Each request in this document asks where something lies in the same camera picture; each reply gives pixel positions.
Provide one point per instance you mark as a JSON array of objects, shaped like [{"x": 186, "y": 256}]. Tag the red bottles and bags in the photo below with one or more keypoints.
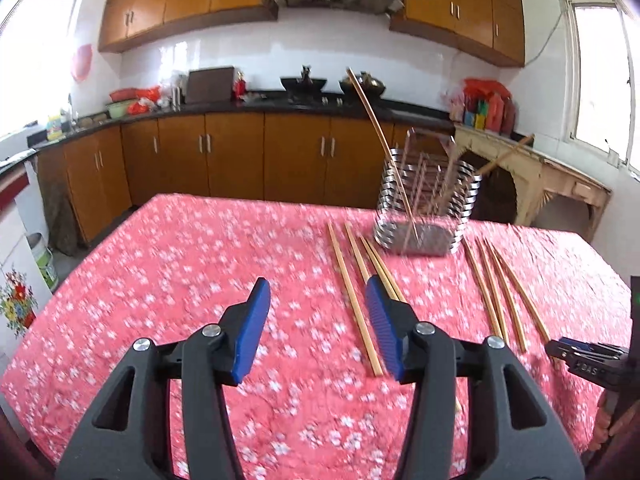
[{"x": 483, "y": 104}]

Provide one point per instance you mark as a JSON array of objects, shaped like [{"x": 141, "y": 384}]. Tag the bamboo chopstick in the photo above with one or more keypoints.
[
  {"x": 380, "y": 268},
  {"x": 510, "y": 303},
  {"x": 387, "y": 267},
  {"x": 380, "y": 134},
  {"x": 528, "y": 303},
  {"x": 376, "y": 366},
  {"x": 500, "y": 159},
  {"x": 479, "y": 280},
  {"x": 361, "y": 264},
  {"x": 493, "y": 289}
]

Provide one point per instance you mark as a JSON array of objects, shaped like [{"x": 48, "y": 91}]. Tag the brown kitchen cabinets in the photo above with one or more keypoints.
[
  {"x": 87, "y": 183},
  {"x": 310, "y": 0}
]

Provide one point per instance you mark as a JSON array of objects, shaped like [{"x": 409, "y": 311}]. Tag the black wok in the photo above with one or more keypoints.
[{"x": 304, "y": 84}]

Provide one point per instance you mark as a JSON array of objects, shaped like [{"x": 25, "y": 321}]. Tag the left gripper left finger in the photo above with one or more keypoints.
[{"x": 125, "y": 433}]

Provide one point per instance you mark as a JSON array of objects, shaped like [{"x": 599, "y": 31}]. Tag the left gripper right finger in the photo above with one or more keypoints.
[{"x": 513, "y": 431}]

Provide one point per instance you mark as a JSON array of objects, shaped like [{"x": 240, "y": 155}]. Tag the metal wire utensil holder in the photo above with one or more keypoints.
[{"x": 426, "y": 197}]

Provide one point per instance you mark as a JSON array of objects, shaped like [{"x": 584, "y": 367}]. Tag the pink floral tablecloth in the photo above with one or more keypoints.
[{"x": 310, "y": 407}]

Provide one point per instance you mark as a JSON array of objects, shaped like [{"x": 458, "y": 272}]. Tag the lidded dark pot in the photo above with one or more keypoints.
[{"x": 372, "y": 87}]

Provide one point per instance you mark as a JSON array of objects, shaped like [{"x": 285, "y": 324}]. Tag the right hand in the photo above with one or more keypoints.
[{"x": 604, "y": 428}]

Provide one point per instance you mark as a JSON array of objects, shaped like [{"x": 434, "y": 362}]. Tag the cream side table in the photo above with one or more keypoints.
[{"x": 538, "y": 178}]

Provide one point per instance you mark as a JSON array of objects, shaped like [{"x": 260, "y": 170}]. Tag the brown upper kitchen cabinets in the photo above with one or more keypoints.
[{"x": 310, "y": 0}]

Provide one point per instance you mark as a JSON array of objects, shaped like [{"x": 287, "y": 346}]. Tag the red green basins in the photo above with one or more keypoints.
[{"x": 132, "y": 101}]

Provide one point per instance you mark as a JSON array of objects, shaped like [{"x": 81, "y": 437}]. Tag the dark cutting board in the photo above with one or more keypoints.
[{"x": 210, "y": 86}]

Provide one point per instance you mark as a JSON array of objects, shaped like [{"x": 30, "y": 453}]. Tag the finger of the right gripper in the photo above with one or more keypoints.
[{"x": 602, "y": 364}]

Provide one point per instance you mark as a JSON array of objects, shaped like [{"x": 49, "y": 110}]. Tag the brown lower kitchen cabinets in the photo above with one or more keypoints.
[{"x": 87, "y": 183}]

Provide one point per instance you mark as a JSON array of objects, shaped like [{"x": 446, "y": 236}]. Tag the red bottle on counter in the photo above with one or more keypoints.
[{"x": 239, "y": 88}]

